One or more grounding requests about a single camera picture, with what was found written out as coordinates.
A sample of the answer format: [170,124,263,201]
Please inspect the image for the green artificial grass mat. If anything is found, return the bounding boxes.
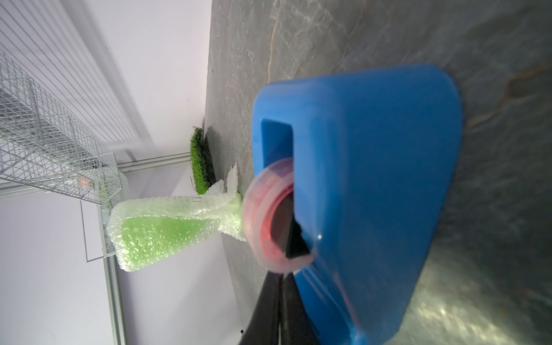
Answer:
[190,127,216,195]

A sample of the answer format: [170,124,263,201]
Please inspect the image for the green plastic wine glass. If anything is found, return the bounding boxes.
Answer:
[118,195,242,270]

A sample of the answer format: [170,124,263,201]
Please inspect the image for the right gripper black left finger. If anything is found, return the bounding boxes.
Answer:
[240,272,283,345]

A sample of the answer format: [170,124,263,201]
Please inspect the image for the blue tape dispenser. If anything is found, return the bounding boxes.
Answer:
[252,64,463,344]

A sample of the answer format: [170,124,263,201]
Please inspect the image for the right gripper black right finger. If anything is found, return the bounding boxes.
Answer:
[281,273,319,345]

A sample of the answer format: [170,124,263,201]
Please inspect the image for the clear tape roll pink core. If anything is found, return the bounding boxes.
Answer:
[241,158,314,275]

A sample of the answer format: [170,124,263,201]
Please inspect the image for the white wire shelf rack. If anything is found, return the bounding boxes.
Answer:
[0,0,143,206]

